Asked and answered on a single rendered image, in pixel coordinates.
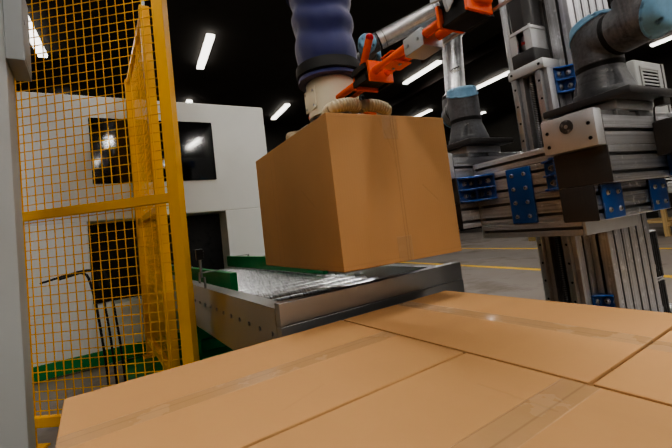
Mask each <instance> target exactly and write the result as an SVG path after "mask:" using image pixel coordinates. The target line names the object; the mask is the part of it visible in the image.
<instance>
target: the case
mask: <svg viewBox="0 0 672 448"><path fill-rule="evenodd" d="M256 171H257V180H258V190H259V200H260V209H261V219H262V229H263V238H264V248H265V258H266V265H269V266H280V267H290V268H301V269H311V270H322V271H332V272H342V273H346V272H351V271H357V270H362V269H367V268H373V267H378V266H383V265H389V264H394V263H399V262H405V261H410V260H415V259H421V258H426V257H431V256H437V255H442V254H447V253H453V252H458V251H461V250H462V248H461V241H460V234H459V227H458V220H457V213H456V206H455V200H454V193H453V186H452V179H451V172H450V165H449V158H448V151H447V144H446V137H445V130H444V123H443V118H436V117H414V116H392V115H370V114H348V113H324V114H323V115H321V116H320V117H318V118H317V119H315V120H314V121H313V122H311V123H310V124H308V125H307V126H305V127H304V128H303V129H301V130H300V131H298V132H297V133H296V134H294V135H293V136H291V137H290V138H288V139H287V140H286V141H284V142H283V143H281V144H280V145H278V146H277V147H276V148H274V149H273V150H271V151H270V152H268V153H267V154H266V155H264V156H263V157H261V158H260V159H259V160H257V161H256Z"/></svg>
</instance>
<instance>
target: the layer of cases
mask: <svg viewBox="0 0 672 448"><path fill-rule="evenodd" d="M55 448H672V313H665V312H655V311H645V310H635V309H625V308H616V307H606V306H596V305H586V304H576V303H566V302H556V301H546V300H536V299H526V298H516V297H506V296H497V295H487V294H477V293H467V292H457V291H447V290H445V291H442V292H438V293H435V294H431V295H428V296H424V297H421V298H417V299H414V300H410V301H407V302H403V303H400V304H396V305H393V306H389V307H386V308H382V309H379V310H375V311H372V312H368V313H365V314H361V315H358V316H354V317H350V318H347V319H344V321H343V320H340V321H336V322H333V323H329V324H326V325H322V326H319V327H315V328H312V329H308V330H305V331H301V332H298V333H294V334H291V335H287V336H284V337H280V338H277V339H273V340H270V341H266V342H263V343H259V344H256V345H252V346H249V347H245V348H242V349H238V350H234V351H231V352H227V353H224V354H220V355H217V356H213V357H210V358H206V359H203V360H199V361H196V362H192V363H189V364H185V365H182V366H178V367H175V368H171V369H168V370H164V371H161V372H157V373H154V374H150V375H147V376H143V377H140V378H136V379H133V380H129V381H126V382H122V383H119V384H115V385H111V386H108V387H104V388H101V389H97V390H94V391H90V392H87V393H83V394H80V395H76V396H73V397H69V398H66V399H64V402H63V407H62V413H61V418H60V423H59V429H58V434H57V439H56V445H55Z"/></svg>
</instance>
